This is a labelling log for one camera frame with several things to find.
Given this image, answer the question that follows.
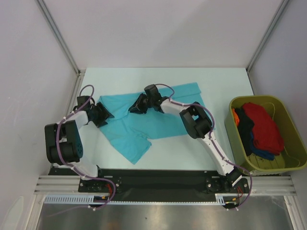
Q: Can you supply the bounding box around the turquoise t shirt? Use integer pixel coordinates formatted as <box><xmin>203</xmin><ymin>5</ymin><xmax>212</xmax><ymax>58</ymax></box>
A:
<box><xmin>97</xmin><ymin>82</ymin><xmax>216</xmax><ymax>165</ymax></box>

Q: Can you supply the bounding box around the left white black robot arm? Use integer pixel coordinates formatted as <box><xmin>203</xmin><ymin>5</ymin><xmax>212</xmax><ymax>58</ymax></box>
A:
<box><xmin>44</xmin><ymin>96</ymin><xmax>114</xmax><ymax>192</ymax></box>

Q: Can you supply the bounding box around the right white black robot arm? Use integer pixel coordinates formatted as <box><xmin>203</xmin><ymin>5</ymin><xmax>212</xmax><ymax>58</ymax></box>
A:
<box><xmin>129</xmin><ymin>84</ymin><xmax>242</xmax><ymax>192</ymax></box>

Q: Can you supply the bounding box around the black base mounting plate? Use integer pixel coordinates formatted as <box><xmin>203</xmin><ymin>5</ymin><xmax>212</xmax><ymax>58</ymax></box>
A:
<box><xmin>49</xmin><ymin>167</ymin><xmax>251</xmax><ymax>202</ymax></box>

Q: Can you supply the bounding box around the orange t shirt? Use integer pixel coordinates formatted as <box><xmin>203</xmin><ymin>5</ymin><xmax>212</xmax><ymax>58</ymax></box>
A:
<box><xmin>232</xmin><ymin>108</ymin><xmax>240</xmax><ymax>126</ymax></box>

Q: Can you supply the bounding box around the black t shirt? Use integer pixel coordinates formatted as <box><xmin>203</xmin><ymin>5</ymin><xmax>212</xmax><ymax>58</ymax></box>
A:
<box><xmin>235</xmin><ymin>108</ymin><xmax>254</xmax><ymax>156</ymax></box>

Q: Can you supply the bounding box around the blue t shirt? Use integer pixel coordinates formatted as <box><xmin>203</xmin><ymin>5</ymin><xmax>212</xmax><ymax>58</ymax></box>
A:
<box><xmin>249</xmin><ymin>131</ymin><xmax>274</xmax><ymax>161</ymax></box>

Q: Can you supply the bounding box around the olive green plastic bin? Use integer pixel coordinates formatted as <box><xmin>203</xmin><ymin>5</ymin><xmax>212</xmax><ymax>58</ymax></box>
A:
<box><xmin>224</xmin><ymin>95</ymin><xmax>307</xmax><ymax>175</ymax></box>

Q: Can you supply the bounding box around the aluminium front rail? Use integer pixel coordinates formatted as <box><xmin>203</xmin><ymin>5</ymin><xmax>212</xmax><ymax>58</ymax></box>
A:
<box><xmin>34</xmin><ymin>175</ymin><xmax>296</xmax><ymax>196</ymax></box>

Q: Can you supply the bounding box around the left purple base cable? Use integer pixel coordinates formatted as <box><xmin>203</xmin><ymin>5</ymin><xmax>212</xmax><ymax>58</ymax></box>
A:
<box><xmin>47</xmin><ymin>183</ymin><xmax>116</xmax><ymax>218</ymax></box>

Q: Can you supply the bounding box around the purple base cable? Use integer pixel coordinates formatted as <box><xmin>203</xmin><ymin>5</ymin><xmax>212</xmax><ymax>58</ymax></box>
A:
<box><xmin>225</xmin><ymin>176</ymin><xmax>254</xmax><ymax>211</ymax></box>
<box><xmin>47</xmin><ymin>183</ymin><xmax>116</xmax><ymax>218</ymax></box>

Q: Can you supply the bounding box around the white slotted cable duct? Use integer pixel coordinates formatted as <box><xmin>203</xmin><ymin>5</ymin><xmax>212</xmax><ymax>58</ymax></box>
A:
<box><xmin>44</xmin><ymin>195</ymin><xmax>238</xmax><ymax>206</ymax></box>

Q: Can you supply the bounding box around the left aluminium frame post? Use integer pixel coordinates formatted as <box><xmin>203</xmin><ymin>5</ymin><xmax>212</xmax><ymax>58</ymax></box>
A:
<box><xmin>35</xmin><ymin>0</ymin><xmax>80</xmax><ymax>75</ymax></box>

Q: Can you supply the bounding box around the aluminium frame post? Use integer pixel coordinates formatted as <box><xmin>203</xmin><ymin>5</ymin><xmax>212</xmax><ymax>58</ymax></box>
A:
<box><xmin>246</xmin><ymin>0</ymin><xmax>291</xmax><ymax>74</ymax></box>
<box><xmin>35</xmin><ymin>0</ymin><xmax>80</xmax><ymax>75</ymax></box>

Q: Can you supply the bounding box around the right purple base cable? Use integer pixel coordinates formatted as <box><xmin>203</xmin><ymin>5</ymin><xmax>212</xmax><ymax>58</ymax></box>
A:
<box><xmin>225</xmin><ymin>176</ymin><xmax>254</xmax><ymax>211</ymax></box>

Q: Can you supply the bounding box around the right aluminium frame post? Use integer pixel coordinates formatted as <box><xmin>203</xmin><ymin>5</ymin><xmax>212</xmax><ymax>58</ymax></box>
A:
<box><xmin>246</xmin><ymin>0</ymin><xmax>291</xmax><ymax>74</ymax></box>

